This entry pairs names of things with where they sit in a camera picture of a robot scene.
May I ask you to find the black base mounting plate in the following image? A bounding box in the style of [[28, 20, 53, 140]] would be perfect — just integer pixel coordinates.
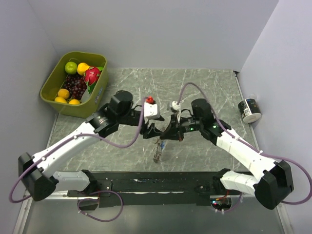
[[67, 172, 239, 208]]

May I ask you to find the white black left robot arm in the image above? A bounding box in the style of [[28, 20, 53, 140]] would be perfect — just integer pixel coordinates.
[[18, 90, 164, 201]]

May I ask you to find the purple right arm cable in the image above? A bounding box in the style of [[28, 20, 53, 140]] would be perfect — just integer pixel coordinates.
[[177, 82, 312, 215]]

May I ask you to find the yellow lemon front left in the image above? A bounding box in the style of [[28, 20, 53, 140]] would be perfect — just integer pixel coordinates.
[[54, 97, 67, 104]]

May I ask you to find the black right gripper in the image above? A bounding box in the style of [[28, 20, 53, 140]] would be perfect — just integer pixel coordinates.
[[160, 113, 202, 142]]

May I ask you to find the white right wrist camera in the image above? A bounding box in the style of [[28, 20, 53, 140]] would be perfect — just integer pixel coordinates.
[[169, 101, 181, 123]]

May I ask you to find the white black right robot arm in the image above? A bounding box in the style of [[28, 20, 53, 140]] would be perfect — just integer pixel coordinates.
[[160, 98, 293, 210]]

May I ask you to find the orange fruit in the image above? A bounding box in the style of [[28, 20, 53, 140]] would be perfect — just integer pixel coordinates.
[[58, 88, 70, 99], [68, 99, 80, 105]]

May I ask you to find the pink dragon fruit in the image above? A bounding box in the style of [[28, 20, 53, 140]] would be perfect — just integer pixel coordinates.
[[84, 67, 103, 94]]

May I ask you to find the orange fruit front right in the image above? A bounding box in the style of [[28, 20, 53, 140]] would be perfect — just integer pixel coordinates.
[[68, 99, 80, 105]]

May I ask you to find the orange fruit upper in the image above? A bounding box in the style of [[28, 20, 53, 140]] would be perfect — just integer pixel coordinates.
[[58, 88, 70, 99]]

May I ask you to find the olive green plastic bin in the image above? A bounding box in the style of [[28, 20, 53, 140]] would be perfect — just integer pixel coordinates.
[[39, 51, 109, 118]]

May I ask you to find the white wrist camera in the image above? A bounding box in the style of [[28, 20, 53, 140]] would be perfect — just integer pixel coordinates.
[[169, 101, 181, 123], [144, 96, 160, 120]]

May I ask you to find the aluminium rail frame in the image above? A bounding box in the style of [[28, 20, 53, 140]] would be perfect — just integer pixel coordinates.
[[14, 192, 293, 234]]

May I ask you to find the black white tape roll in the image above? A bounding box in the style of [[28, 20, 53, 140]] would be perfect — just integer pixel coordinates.
[[237, 98, 262, 123]]

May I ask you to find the green apple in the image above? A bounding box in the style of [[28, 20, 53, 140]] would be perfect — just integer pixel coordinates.
[[64, 61, 78, 75]]

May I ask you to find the purple grape bunch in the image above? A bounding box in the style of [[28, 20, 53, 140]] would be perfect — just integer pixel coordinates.
[[63, 74, 87, 100]]

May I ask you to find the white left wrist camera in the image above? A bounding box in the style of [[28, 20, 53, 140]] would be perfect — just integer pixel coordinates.
[[144, 96, 160, 120]]

